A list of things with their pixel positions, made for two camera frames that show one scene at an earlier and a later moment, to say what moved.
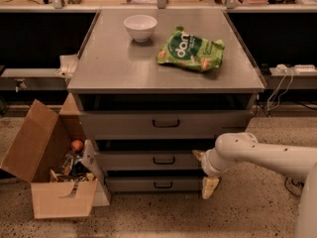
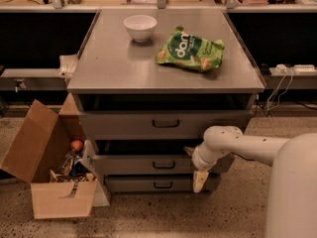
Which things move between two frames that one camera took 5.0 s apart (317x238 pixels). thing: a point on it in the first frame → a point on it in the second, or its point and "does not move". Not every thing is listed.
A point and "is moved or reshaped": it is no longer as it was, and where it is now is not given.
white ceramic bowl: x=140 y=27 does not move
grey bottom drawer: x=155 y=183 does not move
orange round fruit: x=76 y=145 does not move
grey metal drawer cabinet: x=155 y=87 does not move
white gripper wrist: x=207 y=164 → x=200 y=161
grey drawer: x=149 y=161 is moved or reshaped
